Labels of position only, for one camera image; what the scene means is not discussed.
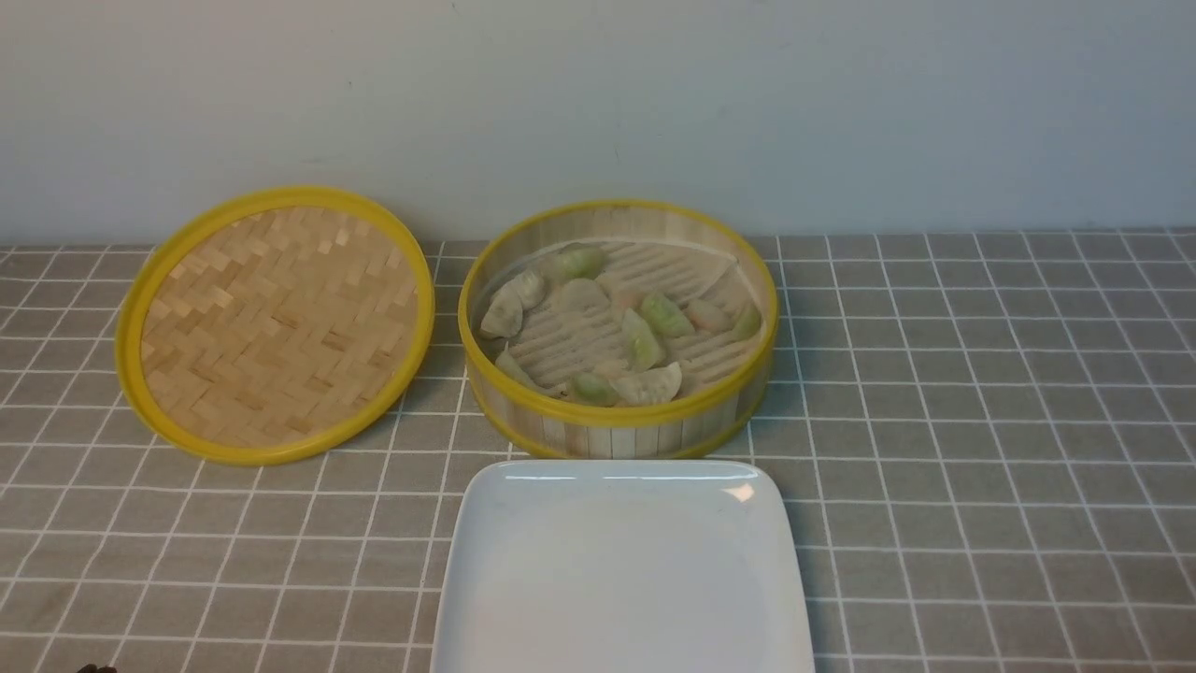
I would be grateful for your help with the pale green steamed dumpling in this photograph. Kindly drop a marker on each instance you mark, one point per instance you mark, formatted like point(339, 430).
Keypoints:
point(644, 349)

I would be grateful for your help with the green steamed dumpling front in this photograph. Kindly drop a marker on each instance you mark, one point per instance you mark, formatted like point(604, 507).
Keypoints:
point(591, 389)

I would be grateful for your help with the white steamed dumpling front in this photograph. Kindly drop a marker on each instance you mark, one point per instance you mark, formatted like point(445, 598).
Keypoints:
point(650, 388)

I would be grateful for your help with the pink steamed dumpling centre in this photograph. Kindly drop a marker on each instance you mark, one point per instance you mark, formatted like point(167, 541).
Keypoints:
point(623, 299)

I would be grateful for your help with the pink steamed dumpling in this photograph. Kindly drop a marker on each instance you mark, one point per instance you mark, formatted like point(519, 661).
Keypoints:
point(623, 299)
point(706, 317)

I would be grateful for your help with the green steamed dumpling centre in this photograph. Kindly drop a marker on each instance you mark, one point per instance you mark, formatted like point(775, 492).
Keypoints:
point(665, 317)

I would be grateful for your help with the pink steamed dumpling right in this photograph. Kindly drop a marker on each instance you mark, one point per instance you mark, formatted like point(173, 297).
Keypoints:
point(706, 317)

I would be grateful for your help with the white square ceramic plate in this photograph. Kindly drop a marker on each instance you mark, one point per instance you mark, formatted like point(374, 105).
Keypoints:
point(622, 566)

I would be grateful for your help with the white steamer liner paper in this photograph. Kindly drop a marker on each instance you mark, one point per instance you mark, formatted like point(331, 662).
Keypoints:
point(553, 346)

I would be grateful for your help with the white dumpling centre back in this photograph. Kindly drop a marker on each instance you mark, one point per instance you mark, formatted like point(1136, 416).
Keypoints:
point(579, 295)

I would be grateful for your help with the green dumpling at back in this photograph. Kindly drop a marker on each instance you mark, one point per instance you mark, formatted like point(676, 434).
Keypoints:
point(577, 261)

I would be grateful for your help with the white dumpling upper left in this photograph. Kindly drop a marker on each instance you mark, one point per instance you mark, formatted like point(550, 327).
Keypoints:
point(529, 287)

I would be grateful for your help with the white dumpling left edge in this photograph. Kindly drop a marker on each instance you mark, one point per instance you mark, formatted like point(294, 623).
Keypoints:
point(504, 317)

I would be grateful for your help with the yellow rimmed bamboo steamer basket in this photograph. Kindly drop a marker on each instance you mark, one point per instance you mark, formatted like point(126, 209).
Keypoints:
point(689, 427)

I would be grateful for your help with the green dumpling right edge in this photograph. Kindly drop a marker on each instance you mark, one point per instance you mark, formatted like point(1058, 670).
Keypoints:
point(746, 323)

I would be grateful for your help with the yellow rimmed bamboo steamer lid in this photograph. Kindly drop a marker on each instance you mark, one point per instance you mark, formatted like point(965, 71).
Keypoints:
point(276, 326)

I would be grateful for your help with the grey checked tablecloth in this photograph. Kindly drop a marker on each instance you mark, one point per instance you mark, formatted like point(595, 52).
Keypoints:
point(984, 443)

